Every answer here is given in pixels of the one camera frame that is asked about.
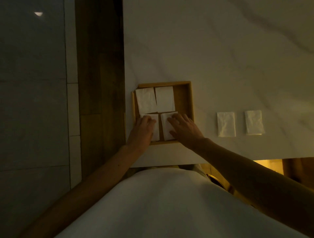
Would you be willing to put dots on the person's right forearm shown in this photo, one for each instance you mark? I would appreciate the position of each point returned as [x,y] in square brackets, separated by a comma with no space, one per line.
[257,181]

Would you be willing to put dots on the person's right hand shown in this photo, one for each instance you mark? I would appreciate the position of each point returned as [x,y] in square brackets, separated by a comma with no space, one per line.
[187,133]

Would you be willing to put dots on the person's white shirt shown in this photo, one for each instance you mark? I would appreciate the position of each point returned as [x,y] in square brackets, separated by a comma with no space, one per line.
[171,208]

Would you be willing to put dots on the person's right little finger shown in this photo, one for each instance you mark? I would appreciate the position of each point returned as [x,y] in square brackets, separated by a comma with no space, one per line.
[193,124]

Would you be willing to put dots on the person's right thumb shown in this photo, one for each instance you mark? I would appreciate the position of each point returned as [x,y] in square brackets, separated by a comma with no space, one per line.
[173,133]

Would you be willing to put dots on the person's left hand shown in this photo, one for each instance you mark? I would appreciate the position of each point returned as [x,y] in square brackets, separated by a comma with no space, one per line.
[140,136]

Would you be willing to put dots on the person's left forearm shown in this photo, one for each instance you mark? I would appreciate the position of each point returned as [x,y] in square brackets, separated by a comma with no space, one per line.
[90,186]

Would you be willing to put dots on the person's left fingers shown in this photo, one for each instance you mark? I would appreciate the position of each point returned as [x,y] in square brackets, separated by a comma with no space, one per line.
[148,120]

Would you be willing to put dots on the white napkin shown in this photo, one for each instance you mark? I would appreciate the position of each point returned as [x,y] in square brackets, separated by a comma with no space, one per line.
[146,100]
[156,133]
[254,122]
[165,128]
[226,124]
[165,99]

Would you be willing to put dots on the wooden tray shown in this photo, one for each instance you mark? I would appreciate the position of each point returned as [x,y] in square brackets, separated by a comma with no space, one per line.
[183,100]

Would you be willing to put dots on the person's right middle finger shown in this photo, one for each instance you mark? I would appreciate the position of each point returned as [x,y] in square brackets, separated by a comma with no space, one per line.
[178,118]

